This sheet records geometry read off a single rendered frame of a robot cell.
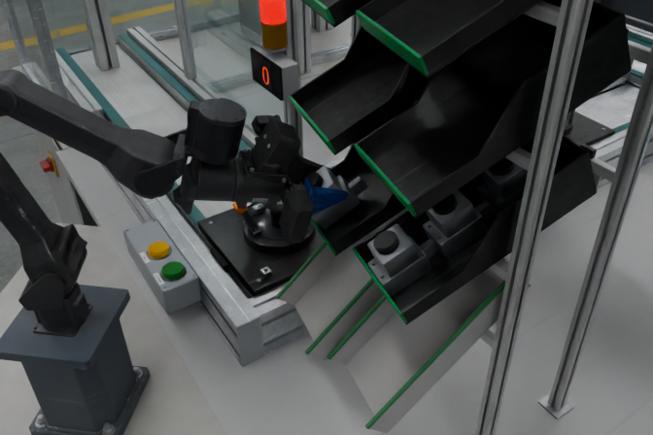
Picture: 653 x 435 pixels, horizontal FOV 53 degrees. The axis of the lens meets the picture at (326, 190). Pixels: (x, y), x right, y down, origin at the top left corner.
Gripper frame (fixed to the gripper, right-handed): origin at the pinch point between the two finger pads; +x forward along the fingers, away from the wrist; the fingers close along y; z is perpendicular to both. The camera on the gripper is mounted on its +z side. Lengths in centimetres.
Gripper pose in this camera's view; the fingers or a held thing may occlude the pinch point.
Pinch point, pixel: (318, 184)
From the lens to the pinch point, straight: 88.2
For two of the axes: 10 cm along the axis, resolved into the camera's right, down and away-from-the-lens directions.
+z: 2.6, -8.0, -5.4
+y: -2.9, -6.0, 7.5
